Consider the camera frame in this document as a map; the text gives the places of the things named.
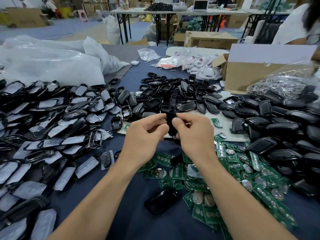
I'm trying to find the heap of black parts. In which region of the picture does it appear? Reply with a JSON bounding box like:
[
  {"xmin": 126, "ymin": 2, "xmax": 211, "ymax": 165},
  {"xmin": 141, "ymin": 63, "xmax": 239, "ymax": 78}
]
[{"xmin": 145, "ymin": 2, "xmax": 175, "ymax": 12}]

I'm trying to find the open laptop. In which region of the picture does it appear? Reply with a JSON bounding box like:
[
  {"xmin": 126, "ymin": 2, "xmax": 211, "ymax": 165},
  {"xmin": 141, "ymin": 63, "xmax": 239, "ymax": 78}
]
[{"xmin": 193, "ymin": 0, "xmax": 209, "ymax": 12}]

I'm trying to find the black rubber button pad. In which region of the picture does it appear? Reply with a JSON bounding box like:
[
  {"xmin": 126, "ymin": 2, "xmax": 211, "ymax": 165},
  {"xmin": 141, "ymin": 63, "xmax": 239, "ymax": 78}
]
[{"xmin": 170, "ymin": 153, "xmax": 185, "ymax": 165}]

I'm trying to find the clear plastic film piece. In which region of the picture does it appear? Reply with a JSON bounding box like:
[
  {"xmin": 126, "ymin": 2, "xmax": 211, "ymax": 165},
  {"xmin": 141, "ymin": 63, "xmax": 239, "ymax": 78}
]
[{"xmin": 186, "ymin": 165, "xmax": 203, "ymax": 179}]

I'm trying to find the white sack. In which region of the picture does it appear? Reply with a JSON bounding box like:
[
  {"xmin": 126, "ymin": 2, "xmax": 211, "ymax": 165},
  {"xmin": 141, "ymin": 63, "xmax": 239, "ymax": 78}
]
[{"xmin": 105, "ymin": 15, "xmax": 122, "ymax": 45}]

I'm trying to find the tan cardboard box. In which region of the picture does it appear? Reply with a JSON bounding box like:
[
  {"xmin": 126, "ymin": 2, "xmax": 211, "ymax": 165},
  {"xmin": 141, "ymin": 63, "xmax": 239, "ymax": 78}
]
[{"xmin": 6, "ymin": 7, "xmax": 49, "ymax": 28}]

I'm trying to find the pink plastic stool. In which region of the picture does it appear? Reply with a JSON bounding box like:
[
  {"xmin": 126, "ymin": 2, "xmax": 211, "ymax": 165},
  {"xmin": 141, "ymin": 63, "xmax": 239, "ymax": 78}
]
[{"xmin": 76, "ymin": 10, "xmax": 89, "ymax": 23}]

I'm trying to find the large white plastic bag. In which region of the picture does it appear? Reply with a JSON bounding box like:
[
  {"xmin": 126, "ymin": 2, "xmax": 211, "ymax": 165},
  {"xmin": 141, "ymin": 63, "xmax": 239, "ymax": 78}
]
[{"xmin": 0, "ymin": 35, "xmax": 130, "ymax": 87}]

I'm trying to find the pile of black shell halves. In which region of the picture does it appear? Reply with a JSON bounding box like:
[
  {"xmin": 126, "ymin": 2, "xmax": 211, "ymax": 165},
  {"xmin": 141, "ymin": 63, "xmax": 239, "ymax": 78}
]
[{"xmin": 111, "ymin": 71, "xmax": 241, "ymax": 128}]

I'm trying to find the lone glossy black shell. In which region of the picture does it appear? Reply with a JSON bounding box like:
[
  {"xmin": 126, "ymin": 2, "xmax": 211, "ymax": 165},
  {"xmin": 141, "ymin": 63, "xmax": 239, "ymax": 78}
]
[{"xmin": 144, "ymin": 186, "xmax": 181, "ymax": 215}]

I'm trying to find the person's right forearm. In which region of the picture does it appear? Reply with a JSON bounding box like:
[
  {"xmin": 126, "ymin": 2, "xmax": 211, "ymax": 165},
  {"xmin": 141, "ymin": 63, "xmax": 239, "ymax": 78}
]
[{"xmin": 195, "ymin": 157, "xmax": 298, "ymax": 240}]

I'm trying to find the pile of assembled black fobs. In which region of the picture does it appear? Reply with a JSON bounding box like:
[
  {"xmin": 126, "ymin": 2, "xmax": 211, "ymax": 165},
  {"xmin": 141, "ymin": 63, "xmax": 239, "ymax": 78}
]
[{"xmin": 230, "ymin": 85, "xmax": 320, "ymax": 198}]

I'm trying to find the clear bag of metal parts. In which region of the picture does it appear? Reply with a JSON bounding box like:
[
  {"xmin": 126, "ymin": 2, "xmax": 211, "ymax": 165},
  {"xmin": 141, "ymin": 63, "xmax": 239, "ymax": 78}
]
[{"xmin": 246, "ymin": 65, "xmax": 320, "ymax": 100}]

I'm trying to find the person's right hand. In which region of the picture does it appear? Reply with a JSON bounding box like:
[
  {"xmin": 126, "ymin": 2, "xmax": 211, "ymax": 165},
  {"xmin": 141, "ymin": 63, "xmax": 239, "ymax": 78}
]
[{"xmin": 171, "ymin": 113, "xmax": 218, "ymax": 165}]

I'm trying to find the brown cardboard box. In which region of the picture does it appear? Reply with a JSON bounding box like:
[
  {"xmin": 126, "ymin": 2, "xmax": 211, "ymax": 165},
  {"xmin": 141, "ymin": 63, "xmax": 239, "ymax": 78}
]
[{"xmin": 184, "ymin": 31, "xmax": 239, "ymax": 49}]

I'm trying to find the small crumpled clear plastic bag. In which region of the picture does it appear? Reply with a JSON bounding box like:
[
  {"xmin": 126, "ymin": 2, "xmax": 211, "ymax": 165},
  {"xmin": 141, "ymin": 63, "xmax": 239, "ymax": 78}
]
[{"xmin": 137, "ymin": 47, "xmax": 161, "ymax": 62}]

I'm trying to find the black metal table frame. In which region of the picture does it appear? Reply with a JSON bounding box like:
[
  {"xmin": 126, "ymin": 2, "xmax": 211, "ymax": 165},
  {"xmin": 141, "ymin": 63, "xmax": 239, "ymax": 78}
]
[{"xmin": 114, "ymin": 13, "xmax": 176, "ymax": 46}]

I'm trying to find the long white table top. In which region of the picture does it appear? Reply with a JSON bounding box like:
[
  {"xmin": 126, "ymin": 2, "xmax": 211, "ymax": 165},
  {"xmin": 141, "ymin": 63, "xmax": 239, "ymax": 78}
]
[{"xmin": 111, "ymin": 8, "xmax": 293, "ymax": 17}]

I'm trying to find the person's left forearm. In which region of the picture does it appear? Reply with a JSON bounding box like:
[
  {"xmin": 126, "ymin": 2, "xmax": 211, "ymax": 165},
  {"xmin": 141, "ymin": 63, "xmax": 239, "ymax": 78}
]
[{"xmin": 47, "ymin": 162, "xmax": 143, "ymax": 240}]

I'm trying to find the large open cardboard box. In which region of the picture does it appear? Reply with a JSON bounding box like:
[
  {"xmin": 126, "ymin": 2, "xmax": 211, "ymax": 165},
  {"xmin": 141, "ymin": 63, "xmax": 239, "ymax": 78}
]
[{"xmin": 212, "ymin": 44, "xmax": 318, "ymax": 94}]

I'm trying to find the clear bag with red label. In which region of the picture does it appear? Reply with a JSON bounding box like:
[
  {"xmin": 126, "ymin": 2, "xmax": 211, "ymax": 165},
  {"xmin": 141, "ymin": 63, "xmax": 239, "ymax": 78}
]
[{"xmin": 152, "ymin": 56, "xmax": 183, "ymax": 69}]

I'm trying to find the pile of shells with pads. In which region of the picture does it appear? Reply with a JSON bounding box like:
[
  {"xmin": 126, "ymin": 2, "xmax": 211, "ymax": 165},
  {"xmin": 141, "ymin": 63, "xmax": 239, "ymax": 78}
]
[{"xmin": 0, "ymin": 80, "xmax": 126, "ymax": 240}]

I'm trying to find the person's left hand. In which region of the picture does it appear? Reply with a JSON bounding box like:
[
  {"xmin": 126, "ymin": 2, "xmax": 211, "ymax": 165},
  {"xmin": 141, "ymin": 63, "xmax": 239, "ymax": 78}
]
[{"xmin": 120, "ymin": 113, "xmax": 171, "ymax": 170}]

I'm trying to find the pile of green circuit boards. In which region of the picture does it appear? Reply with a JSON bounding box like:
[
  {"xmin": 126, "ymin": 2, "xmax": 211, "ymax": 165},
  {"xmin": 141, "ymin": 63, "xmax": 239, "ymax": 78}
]
[{"xmin": 136, "ymin": 117, "xmax": 301, "ymax": 240}]

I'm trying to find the heap of clear parts bags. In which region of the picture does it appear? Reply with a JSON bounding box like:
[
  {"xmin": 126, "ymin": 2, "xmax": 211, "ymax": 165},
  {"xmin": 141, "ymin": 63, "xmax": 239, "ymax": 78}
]
[{"xmin": 180, "ymin": 50, "xmax": 223, "ymax": 80}]

